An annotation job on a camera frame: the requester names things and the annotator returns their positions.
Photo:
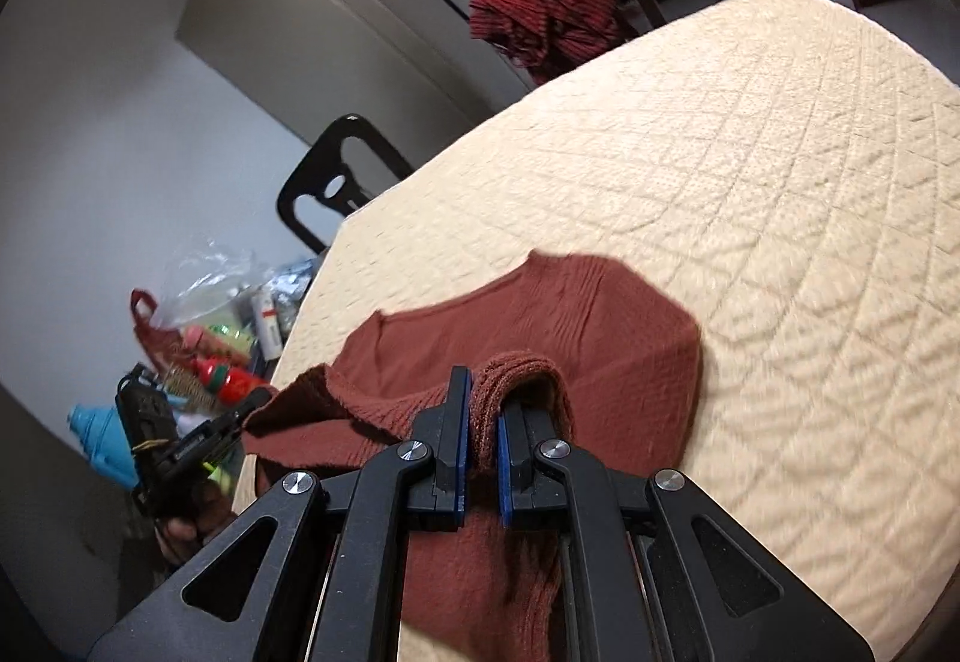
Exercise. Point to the clear plastic bag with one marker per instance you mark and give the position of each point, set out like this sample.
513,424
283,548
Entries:
210,280

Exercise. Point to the black chair with cutouts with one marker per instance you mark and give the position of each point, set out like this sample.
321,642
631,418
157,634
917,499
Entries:
300,190

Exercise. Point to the teal plastic object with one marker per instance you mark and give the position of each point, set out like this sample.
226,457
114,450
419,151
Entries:
101,444

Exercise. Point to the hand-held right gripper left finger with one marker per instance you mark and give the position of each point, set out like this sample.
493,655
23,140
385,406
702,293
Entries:
450,430

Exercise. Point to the red bottle with antlers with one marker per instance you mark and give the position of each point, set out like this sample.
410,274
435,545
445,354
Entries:
232,383

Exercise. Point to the white and red carton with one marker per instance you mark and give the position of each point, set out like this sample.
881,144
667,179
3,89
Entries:
266,325

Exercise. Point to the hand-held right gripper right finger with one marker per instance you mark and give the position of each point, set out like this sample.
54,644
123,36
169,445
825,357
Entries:
506,463

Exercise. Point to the grey tall cabinet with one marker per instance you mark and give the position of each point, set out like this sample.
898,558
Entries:
315,17

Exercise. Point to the beige quilted mat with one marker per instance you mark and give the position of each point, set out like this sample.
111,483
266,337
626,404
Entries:
787,220

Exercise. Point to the red tote bag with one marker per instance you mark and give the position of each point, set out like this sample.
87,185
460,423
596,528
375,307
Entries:
154,340

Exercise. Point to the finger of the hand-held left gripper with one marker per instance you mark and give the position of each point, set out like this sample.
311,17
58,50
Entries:
225,426

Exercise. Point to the rust red knitted sweater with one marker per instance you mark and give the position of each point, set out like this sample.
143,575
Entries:
600,347

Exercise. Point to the person's left hand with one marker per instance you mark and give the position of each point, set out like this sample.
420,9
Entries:
195,523

